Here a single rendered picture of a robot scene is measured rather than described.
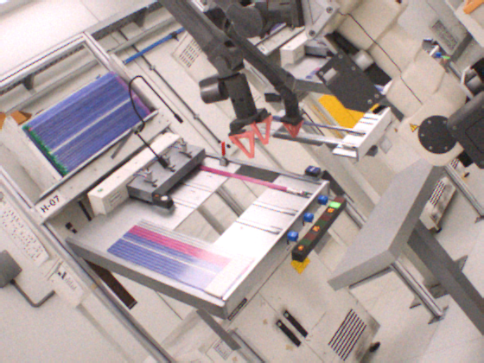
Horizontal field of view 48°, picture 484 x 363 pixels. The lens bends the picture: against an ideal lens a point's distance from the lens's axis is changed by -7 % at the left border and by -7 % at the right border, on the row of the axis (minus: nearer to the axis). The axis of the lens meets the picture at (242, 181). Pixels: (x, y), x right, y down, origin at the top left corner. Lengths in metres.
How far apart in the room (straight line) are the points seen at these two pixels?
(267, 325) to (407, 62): 1.14
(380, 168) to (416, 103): 1.56
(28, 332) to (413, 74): 2.74
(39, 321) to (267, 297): 1.75
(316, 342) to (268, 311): 0.24
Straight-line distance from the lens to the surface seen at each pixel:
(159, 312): 3.84
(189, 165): 2.32
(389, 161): 3.01
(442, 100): 1.46
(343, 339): 2.40
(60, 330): 3.60
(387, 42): 1.49
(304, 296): 2.33
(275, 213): 2.06
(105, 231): 2.15
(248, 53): 2.08
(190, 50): 3.31
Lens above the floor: 1.02
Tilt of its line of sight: 2 degrees down
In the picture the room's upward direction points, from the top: 42 degrees counter-clockwise
